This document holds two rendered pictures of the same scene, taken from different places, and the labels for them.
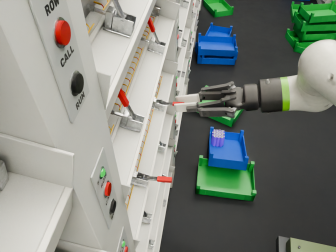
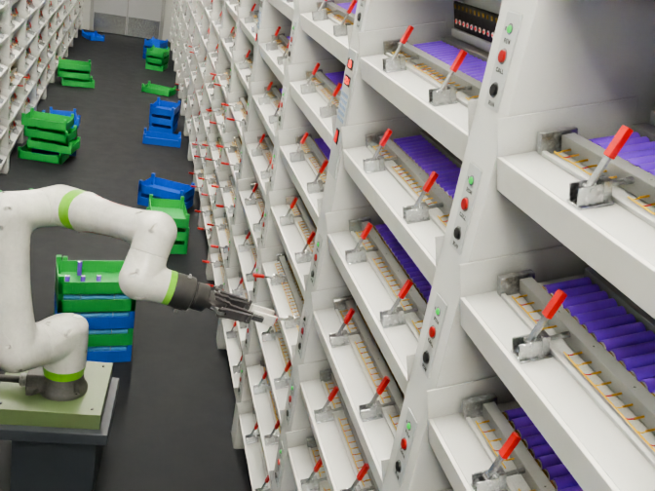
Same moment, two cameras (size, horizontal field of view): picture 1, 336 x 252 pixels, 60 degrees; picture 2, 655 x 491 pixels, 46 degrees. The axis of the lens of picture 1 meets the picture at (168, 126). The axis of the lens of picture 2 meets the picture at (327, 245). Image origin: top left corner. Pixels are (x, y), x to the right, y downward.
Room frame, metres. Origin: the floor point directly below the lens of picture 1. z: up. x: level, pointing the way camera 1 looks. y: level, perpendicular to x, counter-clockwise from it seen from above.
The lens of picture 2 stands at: (2.40, -0.71, 1.77)
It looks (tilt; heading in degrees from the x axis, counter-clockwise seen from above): 22 degrees down; 155
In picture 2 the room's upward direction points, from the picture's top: 11 degrees clockwise
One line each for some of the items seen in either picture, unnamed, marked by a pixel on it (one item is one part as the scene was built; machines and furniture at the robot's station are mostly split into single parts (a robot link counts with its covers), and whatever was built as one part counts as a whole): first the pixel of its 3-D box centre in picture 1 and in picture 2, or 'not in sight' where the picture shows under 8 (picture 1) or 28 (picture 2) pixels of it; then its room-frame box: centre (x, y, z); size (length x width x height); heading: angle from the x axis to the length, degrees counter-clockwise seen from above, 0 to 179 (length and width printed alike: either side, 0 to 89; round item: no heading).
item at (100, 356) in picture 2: not in sight; (92, 342); (-0.49, -0.37, 0.04); 0.30 x 0.20 x 0.08; 90
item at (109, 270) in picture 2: not in sight; (96, 274); (-0.49, -0.37, 0.36); 0.30 x 0.20 x 0.08; 90
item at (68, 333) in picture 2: not in sight; (61, 346); (0.26, -0.55, 0.48); 0.16 x 0.13 x 0.19; 120
